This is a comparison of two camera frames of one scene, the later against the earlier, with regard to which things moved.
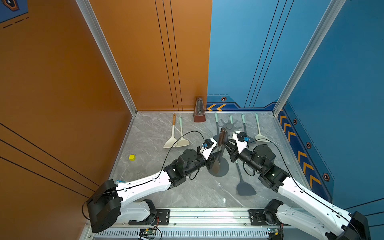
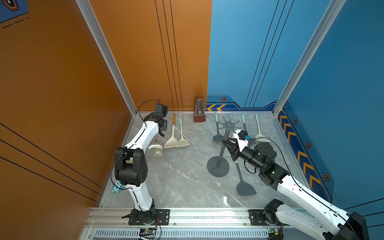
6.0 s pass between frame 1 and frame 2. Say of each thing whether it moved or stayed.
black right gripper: stayed
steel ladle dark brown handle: moved
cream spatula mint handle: stayed
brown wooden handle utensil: stayed
